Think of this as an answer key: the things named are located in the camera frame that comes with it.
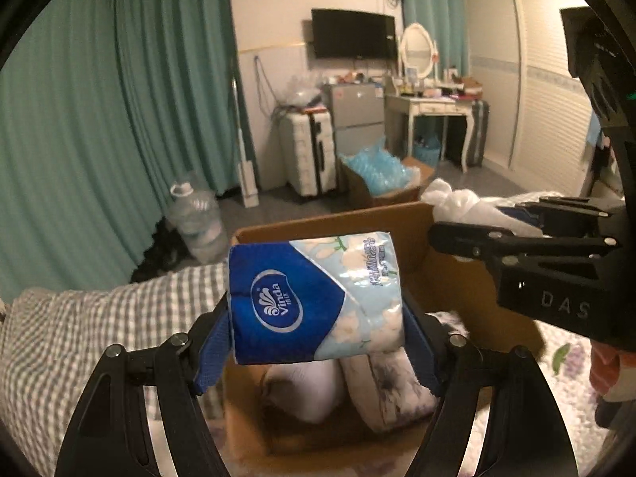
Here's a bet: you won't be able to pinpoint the floral tissue paper pack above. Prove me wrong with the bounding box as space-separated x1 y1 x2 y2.
339 348 439 433

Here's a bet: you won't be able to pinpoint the blue Vinda tissue pack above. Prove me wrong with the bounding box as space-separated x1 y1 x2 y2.
229 231 404 365

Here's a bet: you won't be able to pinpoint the cream socks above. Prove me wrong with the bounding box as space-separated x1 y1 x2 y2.
261 360 346 424

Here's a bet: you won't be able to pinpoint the brown cardboard box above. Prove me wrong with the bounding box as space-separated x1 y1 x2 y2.
223 202 545 474

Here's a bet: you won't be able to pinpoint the grey checked bed sheet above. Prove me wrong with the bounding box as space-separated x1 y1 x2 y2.
0 190 568 477

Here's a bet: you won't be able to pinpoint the blue plastic basket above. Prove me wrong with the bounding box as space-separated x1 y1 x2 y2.
413 135 441 168

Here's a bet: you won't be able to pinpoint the dark suitcase by table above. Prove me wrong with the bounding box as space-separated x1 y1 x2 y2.
444 100 491 168

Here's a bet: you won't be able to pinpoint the box of blue bottles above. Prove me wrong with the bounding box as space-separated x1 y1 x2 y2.
339 137 436 209

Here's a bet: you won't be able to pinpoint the white louvred wardrobe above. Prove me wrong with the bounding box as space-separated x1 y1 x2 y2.
465 0 593 196

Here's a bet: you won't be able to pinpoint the white dressing table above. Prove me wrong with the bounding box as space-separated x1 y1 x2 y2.
385 90 475 174

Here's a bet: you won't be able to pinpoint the silver mini fridge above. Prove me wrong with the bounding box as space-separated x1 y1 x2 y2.
322 83 385 156

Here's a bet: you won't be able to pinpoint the white oval vanity mirror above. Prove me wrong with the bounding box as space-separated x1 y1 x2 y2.
399 23 436 79

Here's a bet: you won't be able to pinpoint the white hard suitcase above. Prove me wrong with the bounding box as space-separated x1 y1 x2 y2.
278 109 337 197

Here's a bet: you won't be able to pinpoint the large clear water jug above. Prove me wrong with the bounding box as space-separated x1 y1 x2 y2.
167 176 229 264

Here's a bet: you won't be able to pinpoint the green curtain right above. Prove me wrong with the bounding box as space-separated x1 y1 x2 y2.
402 0 468 76

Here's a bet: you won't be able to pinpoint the green curtain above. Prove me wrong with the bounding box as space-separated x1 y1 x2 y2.
402 0 468 76
1 0 245 301

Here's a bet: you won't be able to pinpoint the clear plastic bag pile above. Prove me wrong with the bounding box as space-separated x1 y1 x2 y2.
283 72 321 109

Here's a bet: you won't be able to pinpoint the white flat mop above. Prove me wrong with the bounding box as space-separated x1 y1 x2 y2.
231 60 260 209

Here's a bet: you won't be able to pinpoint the green curtain left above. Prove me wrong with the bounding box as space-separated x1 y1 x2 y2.
1 0 245 301

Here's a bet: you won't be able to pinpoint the black wall television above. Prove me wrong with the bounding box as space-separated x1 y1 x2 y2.
312 9 397 60

